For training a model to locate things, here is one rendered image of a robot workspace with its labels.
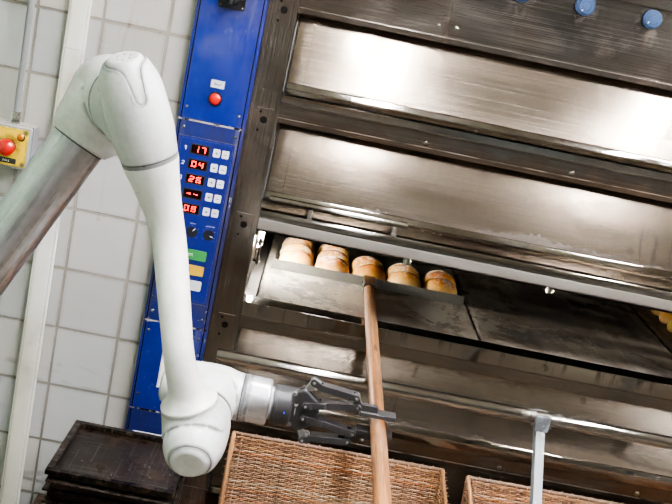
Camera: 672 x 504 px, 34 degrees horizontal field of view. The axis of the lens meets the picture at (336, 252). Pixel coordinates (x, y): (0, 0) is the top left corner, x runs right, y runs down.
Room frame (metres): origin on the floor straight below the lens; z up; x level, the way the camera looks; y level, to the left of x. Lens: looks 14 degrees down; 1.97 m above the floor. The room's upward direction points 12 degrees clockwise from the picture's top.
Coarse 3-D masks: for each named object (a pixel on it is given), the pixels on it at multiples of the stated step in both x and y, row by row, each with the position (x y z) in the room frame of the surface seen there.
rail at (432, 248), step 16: (304, 224) 2.44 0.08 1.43; (320, 224) 2.44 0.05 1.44; (384, 240) 2.45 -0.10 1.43; (400, 240) 2.45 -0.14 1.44; (464, 256) 2.45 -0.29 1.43; (480, 256) 2.46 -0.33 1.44; (544, 272) 2.46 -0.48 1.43; (560, 272) 2.46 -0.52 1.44; (624, 288) 2.47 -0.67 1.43; (640, 288) 2.47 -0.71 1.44
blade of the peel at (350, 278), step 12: (276, 252) 3.10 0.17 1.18; (348, 252) 3.28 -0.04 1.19; (276, 264) 2.93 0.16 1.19; (288, 264) 2.94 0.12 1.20; (300, 264) 2.94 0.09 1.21; (384, 264) 3.22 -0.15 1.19; (324, 276) 2.94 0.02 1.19; (336, 276) 2.94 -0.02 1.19; (348, 276) 2.94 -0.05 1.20; (360, 276) 2.94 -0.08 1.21; (420, 276) 3.17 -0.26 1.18; (384, 288) 2.95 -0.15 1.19; (396, 288) 2.95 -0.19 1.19; (408, 288) 2.95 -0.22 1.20; (420, 288) 2.95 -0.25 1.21; (456, 288) 3.11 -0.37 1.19; (444, 300) 2.95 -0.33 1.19; (456, 300) 2.95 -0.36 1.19
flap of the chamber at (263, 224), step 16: (272, 224) 2.43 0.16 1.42; (288, 224) 2.43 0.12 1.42; (320, 240) 2.43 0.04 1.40; (336, 240) 2.44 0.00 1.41; (352, 240) 2.44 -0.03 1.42; (368, 240) 2.44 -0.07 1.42; (400, 256) 2.44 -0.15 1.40; (416, 256) 2.44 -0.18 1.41; (432, 256) 2.45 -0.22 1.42; (448, 256) 2.45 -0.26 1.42; (480, 272) 2.45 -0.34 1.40; (496, 272) 2.45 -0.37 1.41; (512, 272) 2.46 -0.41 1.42; (528, 272) 2.46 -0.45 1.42; (560, 288) 2.46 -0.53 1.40; (576, 288) 2.46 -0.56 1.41; (592, 288) 2.46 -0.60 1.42; (608, 288) 2.47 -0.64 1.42; (640, 304) 2.47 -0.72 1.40; (656, 304) 2.47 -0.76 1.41
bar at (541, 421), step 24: (216, 360) 2.20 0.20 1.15; (240, 360) 2.20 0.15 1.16; (264, 360) 2.21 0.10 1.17; (336, 384) 2.21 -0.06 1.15; (360, 384) 2.21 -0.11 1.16; (384, 384) 2.22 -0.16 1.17; (456, 408) 2.23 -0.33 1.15; (480, 408) 2.22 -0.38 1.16; (504, 408) 2.23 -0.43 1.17; (600, 432) 2.23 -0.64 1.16; (624, 432) 2.24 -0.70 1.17; (648, 432) 2.25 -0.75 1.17
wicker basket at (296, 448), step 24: (240, 432) 2.53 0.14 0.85; (240, 456) 2.52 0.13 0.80; (264, 456) 2.53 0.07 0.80; (288, 456) 2.53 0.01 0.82; (312, 456) 2.54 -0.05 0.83; (336, 456) 2.55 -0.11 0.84; (360, 456) 2.55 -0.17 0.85; (240, 480) 2.50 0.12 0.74; (264, 480) 2.51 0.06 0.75; (288, 480) 2.52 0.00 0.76; (312, 480) 2.53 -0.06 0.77; (336, 480) 2.54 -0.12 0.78; (360, 480) 2.54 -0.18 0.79; (408, 480) 2.55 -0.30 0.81; (432, 480) 2.56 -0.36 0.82
